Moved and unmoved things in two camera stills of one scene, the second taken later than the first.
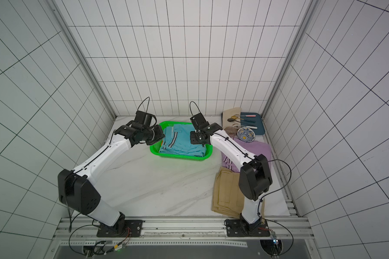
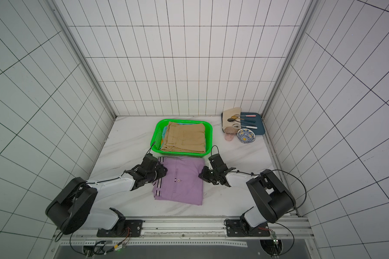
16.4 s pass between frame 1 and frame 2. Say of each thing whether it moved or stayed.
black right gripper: moved
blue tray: stayed
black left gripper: moved
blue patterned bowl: stayed
